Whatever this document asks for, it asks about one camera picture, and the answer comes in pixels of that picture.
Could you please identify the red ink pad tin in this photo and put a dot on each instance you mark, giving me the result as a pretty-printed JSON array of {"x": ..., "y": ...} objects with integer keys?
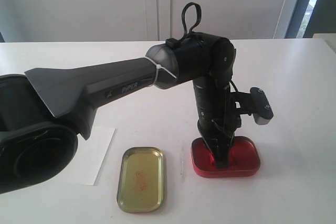
[{"x": 243, "y": 159}]

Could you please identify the white paper sheet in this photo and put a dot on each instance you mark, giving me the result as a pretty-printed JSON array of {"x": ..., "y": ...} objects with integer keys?
[{"x": 91, "y": 153}]

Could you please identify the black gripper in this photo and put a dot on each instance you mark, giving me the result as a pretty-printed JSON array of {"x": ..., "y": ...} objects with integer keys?
[{"x": 218, "y": 120}]

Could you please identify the dark window frame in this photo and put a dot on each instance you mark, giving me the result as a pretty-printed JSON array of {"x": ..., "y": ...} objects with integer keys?
[{"x": 311, "y": 17}]

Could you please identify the gold metal tin lid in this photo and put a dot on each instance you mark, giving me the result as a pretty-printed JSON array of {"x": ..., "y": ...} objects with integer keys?
[{"x": 142, "y": 180}]

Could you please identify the white cabinet doors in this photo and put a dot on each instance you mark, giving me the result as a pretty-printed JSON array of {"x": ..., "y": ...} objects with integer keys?
[{"x": 137, "y": 20}]

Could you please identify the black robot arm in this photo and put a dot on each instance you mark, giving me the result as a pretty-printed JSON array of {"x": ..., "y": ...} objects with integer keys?
[{"x": 43, "y": 111}]

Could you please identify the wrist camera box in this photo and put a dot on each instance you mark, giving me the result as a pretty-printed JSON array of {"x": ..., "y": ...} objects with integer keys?
[{"x": 262, "y": 112}]

